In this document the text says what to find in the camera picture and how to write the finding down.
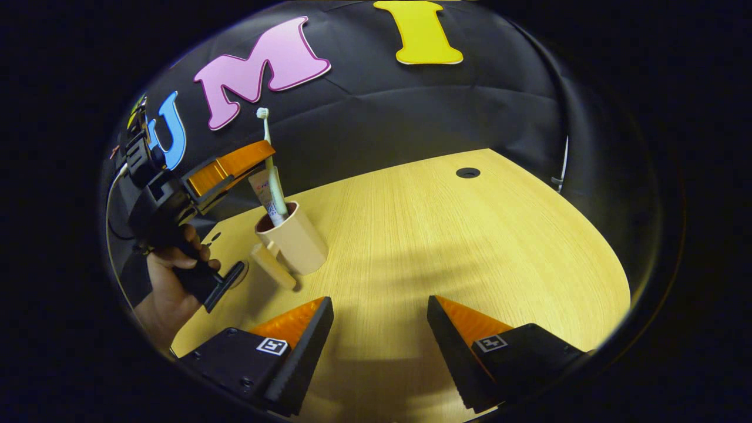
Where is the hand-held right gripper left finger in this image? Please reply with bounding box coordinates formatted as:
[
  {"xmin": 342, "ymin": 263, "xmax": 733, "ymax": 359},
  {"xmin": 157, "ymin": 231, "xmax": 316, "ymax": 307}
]
[{"xmin": 176, "ymin": 297, "xmax": 334, "ymax": 418}]

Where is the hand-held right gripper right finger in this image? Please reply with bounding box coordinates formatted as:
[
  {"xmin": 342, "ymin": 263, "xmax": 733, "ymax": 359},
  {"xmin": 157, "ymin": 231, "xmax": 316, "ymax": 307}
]
[{"xmin": 427, "ymin": 295, "xmax": 592, "ymax": 412}]

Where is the white toothbrush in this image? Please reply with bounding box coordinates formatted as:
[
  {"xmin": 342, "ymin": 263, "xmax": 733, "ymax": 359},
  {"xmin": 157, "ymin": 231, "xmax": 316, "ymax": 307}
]
[{"xmin": 256, "ymin": 108, "xmax": 289, "ymax": 225}]

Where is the white toothpaste tube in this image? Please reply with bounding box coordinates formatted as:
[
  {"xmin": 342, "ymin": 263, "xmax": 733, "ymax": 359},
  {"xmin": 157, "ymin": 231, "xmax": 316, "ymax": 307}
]
[{"xmin": 247, "ymin": 166, "xmax": 284, "ymax": 227}]

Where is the beige cup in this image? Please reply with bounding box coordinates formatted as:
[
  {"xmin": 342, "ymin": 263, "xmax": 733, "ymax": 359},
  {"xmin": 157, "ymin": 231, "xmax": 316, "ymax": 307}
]
[{"xmin": 251, "ymin": 201, "xmax": 329, "ymax": 291}]

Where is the wooden desktop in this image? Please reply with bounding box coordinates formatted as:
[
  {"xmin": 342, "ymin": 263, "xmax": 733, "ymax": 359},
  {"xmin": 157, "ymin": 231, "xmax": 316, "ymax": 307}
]
[{"xmin": 170, "ymin": 149, "xmax": 633, "ymax": 423}]

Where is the black backdrop cloth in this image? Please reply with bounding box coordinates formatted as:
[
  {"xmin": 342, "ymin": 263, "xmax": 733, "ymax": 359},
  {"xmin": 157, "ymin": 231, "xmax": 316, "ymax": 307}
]
[{"xmin": 103, "ymin": 0, "xmax": 664, "ymax": 283}]

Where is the white cable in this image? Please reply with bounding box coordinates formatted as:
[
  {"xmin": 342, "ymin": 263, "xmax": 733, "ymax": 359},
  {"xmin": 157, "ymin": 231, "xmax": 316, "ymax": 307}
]
[{"xmin": 550, "ymin": 135, "xmax": 570, "ymax": 193}]

